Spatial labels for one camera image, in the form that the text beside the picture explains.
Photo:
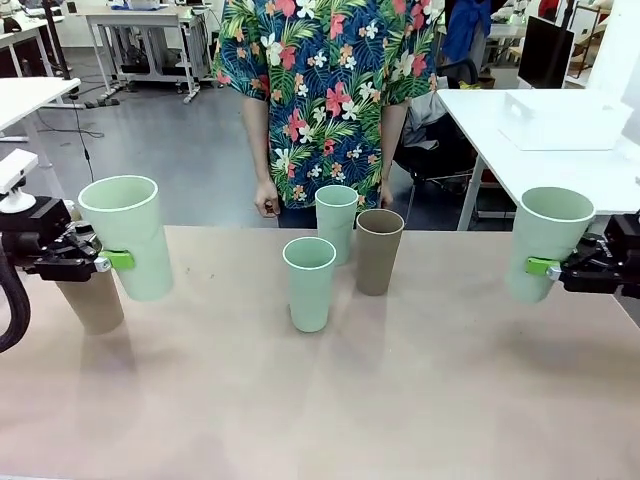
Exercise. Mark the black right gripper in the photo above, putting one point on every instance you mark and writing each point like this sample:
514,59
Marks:
615,265

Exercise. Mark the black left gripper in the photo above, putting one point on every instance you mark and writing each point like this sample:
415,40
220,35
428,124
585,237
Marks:
50,215

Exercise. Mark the pale green plastic cup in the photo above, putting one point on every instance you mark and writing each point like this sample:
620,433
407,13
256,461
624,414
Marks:
132,225
545,230
336,225
309,295

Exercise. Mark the brown plastic cup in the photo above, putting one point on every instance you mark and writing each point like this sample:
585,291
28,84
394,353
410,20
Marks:
97,310
378,265

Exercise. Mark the white plastic storage basket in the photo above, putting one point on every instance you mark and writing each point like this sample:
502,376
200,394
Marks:
560,125

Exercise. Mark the person right forearm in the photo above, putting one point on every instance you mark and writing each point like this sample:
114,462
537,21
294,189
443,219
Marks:
256,140

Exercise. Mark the person left forearm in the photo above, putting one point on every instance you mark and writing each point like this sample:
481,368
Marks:
394,145

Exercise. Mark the person right hand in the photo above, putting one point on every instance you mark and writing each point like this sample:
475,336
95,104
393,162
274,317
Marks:
266,199

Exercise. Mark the person left hand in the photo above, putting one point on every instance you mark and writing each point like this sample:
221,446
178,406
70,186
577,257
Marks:
387,197

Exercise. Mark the black office chair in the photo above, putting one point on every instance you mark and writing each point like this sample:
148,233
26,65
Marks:
435,155

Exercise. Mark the white side table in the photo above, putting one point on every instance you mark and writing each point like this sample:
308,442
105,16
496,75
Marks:
25,97

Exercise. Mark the person dark blue jeans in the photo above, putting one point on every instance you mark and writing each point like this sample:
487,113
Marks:
297,216

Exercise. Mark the black computer monitor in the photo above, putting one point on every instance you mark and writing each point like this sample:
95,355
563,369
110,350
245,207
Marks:
545,52

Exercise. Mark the black stand pole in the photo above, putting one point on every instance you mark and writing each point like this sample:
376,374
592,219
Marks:
56,45

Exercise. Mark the white desk with dark items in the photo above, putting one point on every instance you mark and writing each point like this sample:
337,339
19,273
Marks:
25,35

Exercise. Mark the blue hanging jacket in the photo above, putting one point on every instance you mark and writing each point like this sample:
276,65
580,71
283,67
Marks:
467,30

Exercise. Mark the floral shirt person torso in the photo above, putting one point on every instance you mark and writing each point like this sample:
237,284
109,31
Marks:
325,90

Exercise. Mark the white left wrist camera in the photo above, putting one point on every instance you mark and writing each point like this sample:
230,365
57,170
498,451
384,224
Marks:
15,175

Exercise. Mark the white metal frame desk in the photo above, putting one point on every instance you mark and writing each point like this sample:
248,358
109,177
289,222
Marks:
145,30

